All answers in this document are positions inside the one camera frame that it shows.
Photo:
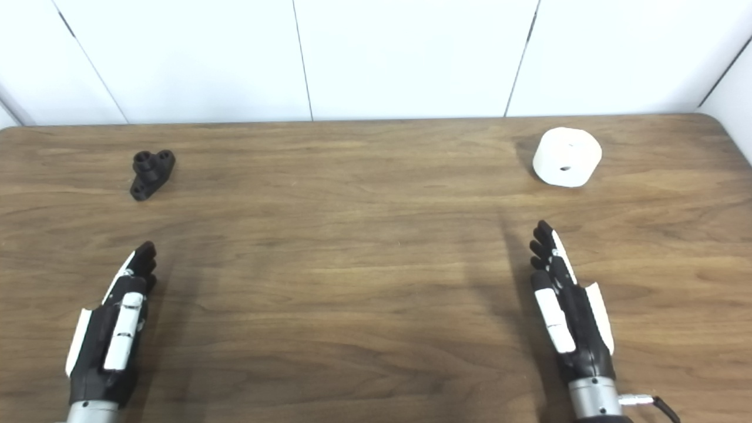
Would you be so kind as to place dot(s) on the white and black right hand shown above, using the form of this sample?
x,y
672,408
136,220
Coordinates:
x,y
581,329

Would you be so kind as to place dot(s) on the white and black left hand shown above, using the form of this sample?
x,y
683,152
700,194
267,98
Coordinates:
x,y
97,352

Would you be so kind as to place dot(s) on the round white piece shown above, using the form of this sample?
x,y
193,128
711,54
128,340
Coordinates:
x,y
567,155

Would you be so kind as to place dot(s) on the black flanged holder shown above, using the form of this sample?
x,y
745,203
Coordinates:
x,y
150,173

